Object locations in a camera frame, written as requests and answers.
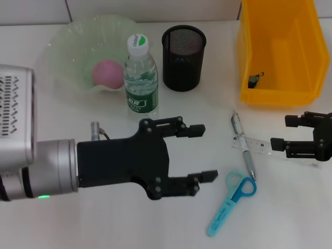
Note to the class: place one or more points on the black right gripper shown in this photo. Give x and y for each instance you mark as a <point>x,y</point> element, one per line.
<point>326,140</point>

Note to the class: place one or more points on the yellow plastic bin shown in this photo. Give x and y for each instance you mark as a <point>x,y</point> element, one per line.
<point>282,93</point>

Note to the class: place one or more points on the blue sheathed scissors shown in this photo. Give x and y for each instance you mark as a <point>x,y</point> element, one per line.
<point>220,218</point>

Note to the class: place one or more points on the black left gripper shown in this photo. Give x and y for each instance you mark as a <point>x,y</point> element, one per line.
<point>122,163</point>

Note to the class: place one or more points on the black mesh pen holder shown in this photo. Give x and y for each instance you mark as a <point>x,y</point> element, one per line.
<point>182,70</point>

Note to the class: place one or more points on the pink peach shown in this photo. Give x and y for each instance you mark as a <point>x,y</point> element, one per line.
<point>107,74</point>

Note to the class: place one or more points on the green glass fruit plate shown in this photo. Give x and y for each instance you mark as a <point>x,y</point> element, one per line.
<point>77,52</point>

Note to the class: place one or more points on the transparent plastic ruler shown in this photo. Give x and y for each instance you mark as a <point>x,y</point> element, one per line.
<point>258,144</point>

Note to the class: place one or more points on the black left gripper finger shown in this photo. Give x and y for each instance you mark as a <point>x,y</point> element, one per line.
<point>207,176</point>

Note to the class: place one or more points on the silver ballpoint pen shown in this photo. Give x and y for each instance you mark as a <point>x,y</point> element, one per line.
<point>246,153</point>

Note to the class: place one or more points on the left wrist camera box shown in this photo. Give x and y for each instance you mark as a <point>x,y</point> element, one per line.
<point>15,116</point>

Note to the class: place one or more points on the clear green-label water bottle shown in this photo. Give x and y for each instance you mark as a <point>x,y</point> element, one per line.
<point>141,98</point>

